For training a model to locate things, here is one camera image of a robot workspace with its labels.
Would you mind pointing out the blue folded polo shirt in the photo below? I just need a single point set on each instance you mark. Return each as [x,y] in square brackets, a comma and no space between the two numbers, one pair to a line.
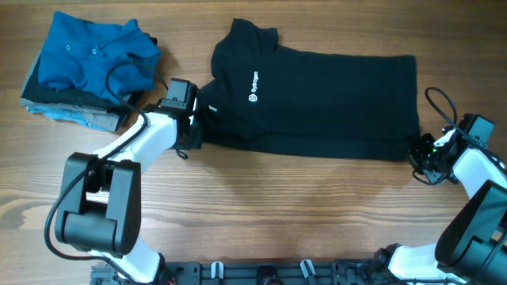
[102,59]

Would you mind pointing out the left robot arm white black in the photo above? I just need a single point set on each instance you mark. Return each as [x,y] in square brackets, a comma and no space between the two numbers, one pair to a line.
[98,211]

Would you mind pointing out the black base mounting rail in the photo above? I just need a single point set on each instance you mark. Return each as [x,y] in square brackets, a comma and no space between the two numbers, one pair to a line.
[337,272]

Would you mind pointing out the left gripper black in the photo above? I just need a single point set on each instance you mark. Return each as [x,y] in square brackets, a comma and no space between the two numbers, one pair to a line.
[196,142]

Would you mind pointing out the dark charcoal folded garment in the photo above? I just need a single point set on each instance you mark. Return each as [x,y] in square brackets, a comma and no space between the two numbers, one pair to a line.
[34,94]

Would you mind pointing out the light blue folded garment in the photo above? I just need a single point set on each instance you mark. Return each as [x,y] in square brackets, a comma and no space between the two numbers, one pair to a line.
[65,115]

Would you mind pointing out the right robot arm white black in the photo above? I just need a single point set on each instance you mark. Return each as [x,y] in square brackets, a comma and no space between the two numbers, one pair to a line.
[472,249]

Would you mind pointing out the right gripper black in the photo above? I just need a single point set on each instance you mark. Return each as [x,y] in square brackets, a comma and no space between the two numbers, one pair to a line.
[425,141]

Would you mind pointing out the black polo shirt white logo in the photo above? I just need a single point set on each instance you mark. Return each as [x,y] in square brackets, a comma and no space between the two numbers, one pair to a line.
[269,98]

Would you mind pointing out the grey folded garment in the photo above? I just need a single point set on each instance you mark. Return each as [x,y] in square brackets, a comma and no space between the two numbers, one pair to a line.
[111,123]

